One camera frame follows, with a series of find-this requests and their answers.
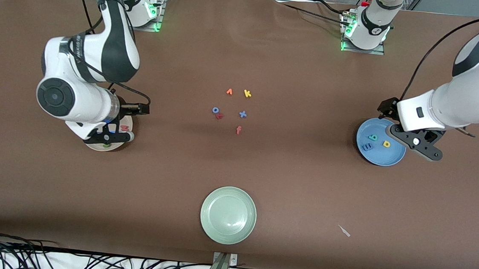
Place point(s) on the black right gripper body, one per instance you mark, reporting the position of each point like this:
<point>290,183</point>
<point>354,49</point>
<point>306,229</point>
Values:
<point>132,109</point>

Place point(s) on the pink foam letter w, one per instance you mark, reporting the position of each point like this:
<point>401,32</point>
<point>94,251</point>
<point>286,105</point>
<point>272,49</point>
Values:
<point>125,127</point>

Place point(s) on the teal foam letter g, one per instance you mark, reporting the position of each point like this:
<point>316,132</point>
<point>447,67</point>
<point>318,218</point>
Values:
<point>373,137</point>

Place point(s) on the yellow foam letter a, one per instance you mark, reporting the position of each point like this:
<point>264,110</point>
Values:
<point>389,145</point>

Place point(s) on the blue foam letter m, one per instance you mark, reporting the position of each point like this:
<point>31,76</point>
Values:
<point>367,147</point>

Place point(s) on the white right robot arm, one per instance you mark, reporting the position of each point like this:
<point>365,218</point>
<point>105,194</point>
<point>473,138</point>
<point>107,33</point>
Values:
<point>84,96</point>

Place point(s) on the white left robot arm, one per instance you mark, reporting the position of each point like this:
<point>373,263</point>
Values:
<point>473,97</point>

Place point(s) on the beige round plate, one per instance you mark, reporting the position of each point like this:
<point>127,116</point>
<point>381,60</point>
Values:
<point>114,149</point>

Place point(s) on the blue round plate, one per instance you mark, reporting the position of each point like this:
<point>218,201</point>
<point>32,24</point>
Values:
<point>374,157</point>

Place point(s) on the blue foam letter o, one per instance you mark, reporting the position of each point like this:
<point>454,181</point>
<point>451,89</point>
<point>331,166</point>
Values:
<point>213,109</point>

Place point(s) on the red foam letter r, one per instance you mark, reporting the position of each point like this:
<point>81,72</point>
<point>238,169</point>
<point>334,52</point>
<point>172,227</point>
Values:
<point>219,116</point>

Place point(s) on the blue foam letter x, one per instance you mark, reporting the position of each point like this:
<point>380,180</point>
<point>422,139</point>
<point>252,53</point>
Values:
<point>242,114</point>

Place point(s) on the yellow foam letter k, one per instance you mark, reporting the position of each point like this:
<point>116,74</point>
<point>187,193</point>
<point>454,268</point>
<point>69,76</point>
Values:
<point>247,93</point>

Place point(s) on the brown table cover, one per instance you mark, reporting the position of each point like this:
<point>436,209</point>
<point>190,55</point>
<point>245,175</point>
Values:
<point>303,191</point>

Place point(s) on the small white paper scrap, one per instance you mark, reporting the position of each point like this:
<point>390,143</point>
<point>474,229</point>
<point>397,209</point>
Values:
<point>344,231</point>

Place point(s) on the green round plate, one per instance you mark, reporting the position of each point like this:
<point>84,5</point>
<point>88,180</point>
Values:
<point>228,215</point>

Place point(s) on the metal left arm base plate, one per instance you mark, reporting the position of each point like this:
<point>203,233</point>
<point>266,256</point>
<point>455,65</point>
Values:
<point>363,51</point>

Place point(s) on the silver bracket plate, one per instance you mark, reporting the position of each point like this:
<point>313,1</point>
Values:
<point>233,260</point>

